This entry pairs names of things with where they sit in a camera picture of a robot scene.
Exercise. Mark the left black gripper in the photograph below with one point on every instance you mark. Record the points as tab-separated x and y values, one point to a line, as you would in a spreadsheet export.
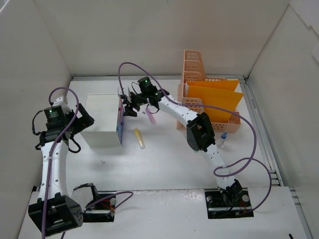
83	118

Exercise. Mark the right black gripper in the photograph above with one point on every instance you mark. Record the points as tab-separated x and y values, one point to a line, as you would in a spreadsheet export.
130	102

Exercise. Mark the white mini drawer cabinet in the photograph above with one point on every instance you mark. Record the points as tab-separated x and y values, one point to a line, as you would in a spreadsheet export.
103	108

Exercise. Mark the orange folder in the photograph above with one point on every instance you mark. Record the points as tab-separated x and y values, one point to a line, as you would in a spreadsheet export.
220	94

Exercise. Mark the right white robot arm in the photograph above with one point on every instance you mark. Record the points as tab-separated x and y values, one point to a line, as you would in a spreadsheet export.
199	131

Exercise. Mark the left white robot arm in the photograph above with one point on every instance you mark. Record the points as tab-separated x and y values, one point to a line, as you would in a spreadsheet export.
55	211

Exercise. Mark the pink desk organizer rack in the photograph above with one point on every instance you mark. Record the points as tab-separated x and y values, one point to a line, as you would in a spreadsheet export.
193	70

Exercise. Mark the purple drawer with knob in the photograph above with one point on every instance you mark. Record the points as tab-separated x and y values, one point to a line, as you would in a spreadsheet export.
120	129

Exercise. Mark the purple highlighter pen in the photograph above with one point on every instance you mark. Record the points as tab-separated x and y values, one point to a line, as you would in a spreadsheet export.
151	117

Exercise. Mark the yellow highlighter pen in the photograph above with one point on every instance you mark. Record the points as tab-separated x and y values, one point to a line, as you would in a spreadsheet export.
139	138

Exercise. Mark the small clear dropper bottle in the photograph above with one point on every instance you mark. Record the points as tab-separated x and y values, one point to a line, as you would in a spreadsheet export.
220	141

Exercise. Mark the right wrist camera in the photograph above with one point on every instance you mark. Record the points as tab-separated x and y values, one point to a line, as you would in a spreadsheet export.
124	93

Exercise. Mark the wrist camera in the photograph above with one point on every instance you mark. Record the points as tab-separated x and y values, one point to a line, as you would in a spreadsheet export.
124	93
63	102

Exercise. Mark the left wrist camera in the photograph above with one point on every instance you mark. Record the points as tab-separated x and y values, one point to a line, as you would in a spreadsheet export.
63	102

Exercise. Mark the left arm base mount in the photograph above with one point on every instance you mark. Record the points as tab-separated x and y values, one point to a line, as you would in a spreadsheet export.
102	212

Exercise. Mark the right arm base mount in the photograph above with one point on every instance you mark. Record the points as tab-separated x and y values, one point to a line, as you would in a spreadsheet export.
218	209

